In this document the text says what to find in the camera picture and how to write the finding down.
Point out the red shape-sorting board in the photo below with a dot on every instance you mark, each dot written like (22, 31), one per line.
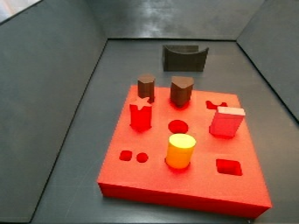
(222, 182)

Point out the red star-shaped peg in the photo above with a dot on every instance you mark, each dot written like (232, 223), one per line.
(141, 110)

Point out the dark brown hexagonal peg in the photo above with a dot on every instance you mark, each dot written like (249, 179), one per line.
(146, 87)

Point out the dark brown heart-shaped peg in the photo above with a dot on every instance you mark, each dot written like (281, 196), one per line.
(181, 90)

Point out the yellow cylinder peg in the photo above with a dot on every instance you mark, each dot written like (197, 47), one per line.
(180, 152)

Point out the pink rectangular block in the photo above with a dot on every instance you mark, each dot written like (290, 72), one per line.
(226, 121)

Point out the black curved holder stand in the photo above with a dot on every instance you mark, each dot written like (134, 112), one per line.
(185, 58)

